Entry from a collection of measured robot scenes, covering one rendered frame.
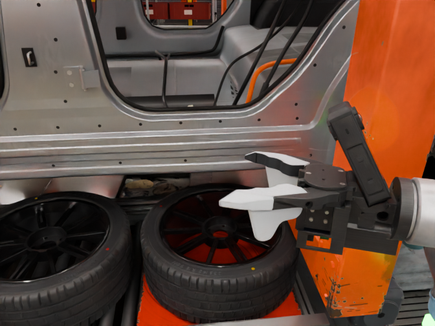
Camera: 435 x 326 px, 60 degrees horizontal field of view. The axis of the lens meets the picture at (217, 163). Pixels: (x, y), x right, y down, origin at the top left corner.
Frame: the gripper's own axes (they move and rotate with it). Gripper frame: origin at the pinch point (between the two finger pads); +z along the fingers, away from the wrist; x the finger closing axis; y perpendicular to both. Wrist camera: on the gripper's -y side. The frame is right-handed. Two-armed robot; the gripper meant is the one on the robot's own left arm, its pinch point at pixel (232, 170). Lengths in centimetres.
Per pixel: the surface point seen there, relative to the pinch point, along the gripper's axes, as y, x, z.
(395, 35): -15.5, 41.4, -22.6
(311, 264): 59, 69, -15
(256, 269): 64, 69, 3
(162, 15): -21, 422, 183
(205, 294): 72, 59, 19
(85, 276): 67, 51, 60
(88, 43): -9, 69, 63
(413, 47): -13, 43, -27
